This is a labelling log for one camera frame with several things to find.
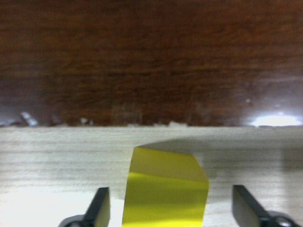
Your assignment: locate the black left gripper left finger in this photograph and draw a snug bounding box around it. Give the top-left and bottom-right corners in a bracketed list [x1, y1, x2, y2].
[58, 187, 110, 227]

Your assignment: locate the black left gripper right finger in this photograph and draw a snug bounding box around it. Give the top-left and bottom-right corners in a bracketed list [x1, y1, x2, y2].
[232, 185, 298, 227]

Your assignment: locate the wooden drawer with white handle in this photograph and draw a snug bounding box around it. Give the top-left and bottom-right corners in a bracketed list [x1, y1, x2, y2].
[0, 126, 303, 227]

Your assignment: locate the yellow block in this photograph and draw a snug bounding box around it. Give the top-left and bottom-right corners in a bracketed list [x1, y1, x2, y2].
[122, 147, 210, 227]

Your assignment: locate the dark wooden drawer cabinet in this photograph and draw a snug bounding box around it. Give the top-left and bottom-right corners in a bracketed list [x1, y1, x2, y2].
[0, 0, 303, 126]

